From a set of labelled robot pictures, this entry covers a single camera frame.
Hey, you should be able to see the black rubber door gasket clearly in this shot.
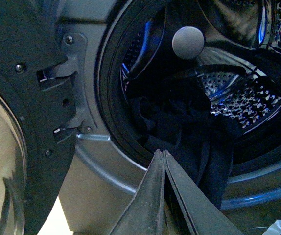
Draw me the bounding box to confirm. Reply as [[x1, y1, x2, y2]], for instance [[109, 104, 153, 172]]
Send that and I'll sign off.
[[99, 0, 281, 175]]

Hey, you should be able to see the grey door hinge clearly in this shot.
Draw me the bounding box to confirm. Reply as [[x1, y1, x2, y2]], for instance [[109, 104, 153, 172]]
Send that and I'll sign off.
[[52, 32, 97, 134]]

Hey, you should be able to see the stainless steel washer drum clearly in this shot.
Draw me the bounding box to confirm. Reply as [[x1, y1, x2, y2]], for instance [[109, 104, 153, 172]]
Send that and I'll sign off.
[[117, 0, 281, 143]]

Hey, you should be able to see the dark blue polo shirt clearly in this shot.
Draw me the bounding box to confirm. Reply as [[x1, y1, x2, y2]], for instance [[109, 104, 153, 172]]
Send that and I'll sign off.
[[124, 64, 246, 208]]

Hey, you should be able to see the washing machine door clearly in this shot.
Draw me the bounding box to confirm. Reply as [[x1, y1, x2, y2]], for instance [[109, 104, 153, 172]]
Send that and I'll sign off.
[[0, 0, 76, 235]]

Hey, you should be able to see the silver front-load washing machine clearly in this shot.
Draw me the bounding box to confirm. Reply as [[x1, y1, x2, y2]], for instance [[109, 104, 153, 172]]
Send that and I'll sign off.
[[27, 0, 281, 235]]

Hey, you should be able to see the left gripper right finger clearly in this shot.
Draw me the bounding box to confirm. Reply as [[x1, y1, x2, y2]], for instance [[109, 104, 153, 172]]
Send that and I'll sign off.
[[163, 150, 243, 235]]

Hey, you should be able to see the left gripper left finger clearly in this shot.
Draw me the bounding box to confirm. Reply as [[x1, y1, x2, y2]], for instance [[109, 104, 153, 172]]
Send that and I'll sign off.
[[110, 149, 165, 235]]

